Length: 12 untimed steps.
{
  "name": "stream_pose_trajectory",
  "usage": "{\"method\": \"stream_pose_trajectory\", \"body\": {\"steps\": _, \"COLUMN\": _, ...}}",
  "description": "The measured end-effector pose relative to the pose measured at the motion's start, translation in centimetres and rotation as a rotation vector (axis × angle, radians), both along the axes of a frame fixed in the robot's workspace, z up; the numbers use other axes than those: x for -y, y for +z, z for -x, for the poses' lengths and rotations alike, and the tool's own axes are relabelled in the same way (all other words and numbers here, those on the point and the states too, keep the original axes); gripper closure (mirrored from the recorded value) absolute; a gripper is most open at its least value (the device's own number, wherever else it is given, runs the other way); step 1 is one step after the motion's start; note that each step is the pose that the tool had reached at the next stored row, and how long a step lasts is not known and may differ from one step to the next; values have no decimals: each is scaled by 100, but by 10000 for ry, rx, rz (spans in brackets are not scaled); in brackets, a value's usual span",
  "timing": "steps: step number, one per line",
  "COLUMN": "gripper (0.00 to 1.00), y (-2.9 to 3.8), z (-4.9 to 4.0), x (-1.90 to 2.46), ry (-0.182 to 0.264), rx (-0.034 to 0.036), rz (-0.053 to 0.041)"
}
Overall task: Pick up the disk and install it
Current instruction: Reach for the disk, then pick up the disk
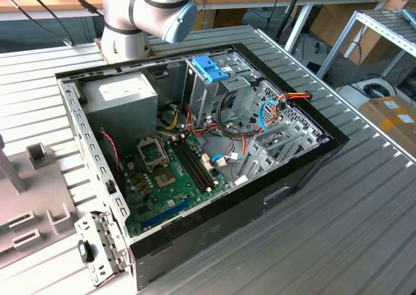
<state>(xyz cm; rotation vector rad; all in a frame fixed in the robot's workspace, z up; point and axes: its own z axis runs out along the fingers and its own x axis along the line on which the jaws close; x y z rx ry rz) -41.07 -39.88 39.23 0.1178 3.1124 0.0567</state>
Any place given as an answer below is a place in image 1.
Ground orange red disk power wire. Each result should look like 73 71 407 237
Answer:
240 92 313 158

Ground grey metal disk bay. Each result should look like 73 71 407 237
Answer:
233 118 331 187

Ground black RAM slot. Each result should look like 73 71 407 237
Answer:
170 139 207 194
175 138 211 192
183 136 217 189
179 137 214 190

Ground grey metal drive cage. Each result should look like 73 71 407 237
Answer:
181 49 261 129

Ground CPU socket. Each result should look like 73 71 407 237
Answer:
152 166 179 192

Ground metal socket cover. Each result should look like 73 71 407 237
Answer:
135 136 170 172

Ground blue plastic drive latch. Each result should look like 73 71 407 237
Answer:
191 56 232 84

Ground black open PC case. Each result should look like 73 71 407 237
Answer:
54 42 351 291

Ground blue expansion slot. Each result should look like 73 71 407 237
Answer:
140 198 192 228

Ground green motherboard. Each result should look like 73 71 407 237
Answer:
122 134 233 239

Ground grey power supply unit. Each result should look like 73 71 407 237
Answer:
79 71 159 144

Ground black case fan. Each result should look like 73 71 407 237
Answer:
97 127 125 183

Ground small brown cardboard box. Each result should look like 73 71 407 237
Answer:
213 8 248 29

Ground black tripod pole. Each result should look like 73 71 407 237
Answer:
275 0 308 42

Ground black latch blue button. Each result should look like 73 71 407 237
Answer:
77 239 96 263

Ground large brown cardboard box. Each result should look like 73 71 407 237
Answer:
310 2 389 65

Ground cardboard box white labels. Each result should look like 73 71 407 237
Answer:
358 95 416 155

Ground grey parts rack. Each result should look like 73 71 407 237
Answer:
0 134 82 270

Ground aluminium roller rack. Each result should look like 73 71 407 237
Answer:
317 8 416 79

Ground red orange wire bundle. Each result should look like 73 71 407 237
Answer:
185 103 228 140

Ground thick black cable bundle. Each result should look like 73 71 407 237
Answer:
216 90 259 138

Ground yellow power wires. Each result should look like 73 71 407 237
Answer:
164 109 181 130

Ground light blue SATA wire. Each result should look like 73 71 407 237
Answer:
211 99 281 164

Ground red black twisted wire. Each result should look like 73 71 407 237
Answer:
98 129 122 182

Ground black cable coil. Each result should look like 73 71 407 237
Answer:
363 82 391 99

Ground metal slot retainer bracket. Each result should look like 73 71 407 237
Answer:
73 210 131 289

